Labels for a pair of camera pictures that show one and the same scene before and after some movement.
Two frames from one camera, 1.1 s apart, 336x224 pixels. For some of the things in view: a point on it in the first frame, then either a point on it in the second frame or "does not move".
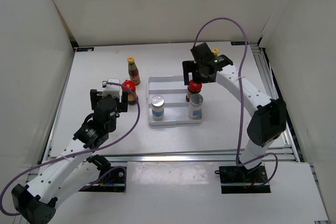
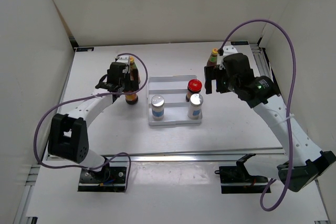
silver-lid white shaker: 157,105 does not move
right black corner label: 239,43 does not move
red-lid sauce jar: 193,88 does not move
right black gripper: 188,67 → 210,74
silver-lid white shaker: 196,104 does not move
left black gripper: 122,107 → 134,87
